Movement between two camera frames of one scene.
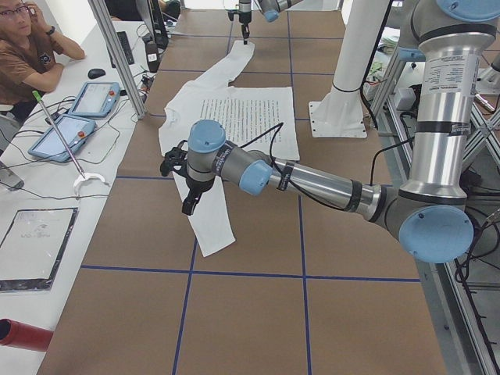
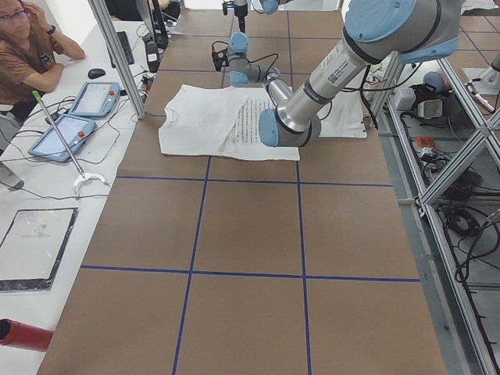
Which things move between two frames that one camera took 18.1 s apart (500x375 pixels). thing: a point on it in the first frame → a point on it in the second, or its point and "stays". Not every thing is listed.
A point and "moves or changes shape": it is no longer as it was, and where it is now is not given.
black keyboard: x=126 y=48 stays
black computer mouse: x=95 y=73 stays
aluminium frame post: x=101 y=16 stays
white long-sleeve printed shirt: x=262 y=118 moves or changes shape
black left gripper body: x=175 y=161 → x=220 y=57
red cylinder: x=21 y=335 stays
